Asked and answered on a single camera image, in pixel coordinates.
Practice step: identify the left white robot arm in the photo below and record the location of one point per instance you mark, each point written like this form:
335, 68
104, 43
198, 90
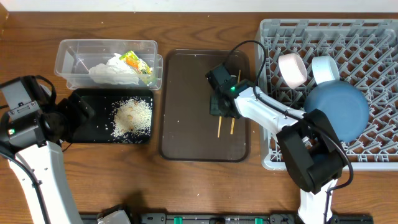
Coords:
32, 132

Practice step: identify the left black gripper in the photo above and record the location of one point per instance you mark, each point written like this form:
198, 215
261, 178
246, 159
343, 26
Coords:
79, 112

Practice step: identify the grey dishwasher rack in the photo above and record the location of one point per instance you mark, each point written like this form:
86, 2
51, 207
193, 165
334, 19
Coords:
365, 51

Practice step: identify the white tissue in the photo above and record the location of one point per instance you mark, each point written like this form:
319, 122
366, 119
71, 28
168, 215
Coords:
114, 72

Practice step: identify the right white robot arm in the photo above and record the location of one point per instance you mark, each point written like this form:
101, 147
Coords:
311, 151

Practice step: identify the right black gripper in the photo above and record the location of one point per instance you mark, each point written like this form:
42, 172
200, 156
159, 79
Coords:
214, 109

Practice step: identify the clear plastic bin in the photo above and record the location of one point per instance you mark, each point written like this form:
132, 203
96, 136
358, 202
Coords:
76, 56

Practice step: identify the black plastic bin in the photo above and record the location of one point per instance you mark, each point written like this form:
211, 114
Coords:
99, 128

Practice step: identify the dark brown tray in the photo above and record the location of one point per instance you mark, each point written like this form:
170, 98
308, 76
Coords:
188, 130

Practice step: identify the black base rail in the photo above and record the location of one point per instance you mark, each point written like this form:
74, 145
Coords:
161, 217

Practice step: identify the light blue bowl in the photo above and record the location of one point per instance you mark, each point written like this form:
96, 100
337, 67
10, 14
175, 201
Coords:
324, 69

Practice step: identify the dark blue plate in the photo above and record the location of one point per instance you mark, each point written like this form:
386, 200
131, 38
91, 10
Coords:
344, 105

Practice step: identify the yellow green snack wrapper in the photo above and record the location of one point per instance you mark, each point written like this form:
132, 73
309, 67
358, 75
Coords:
138, 64

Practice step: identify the rice food waste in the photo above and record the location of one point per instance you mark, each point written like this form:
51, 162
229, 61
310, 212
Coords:
132, 120

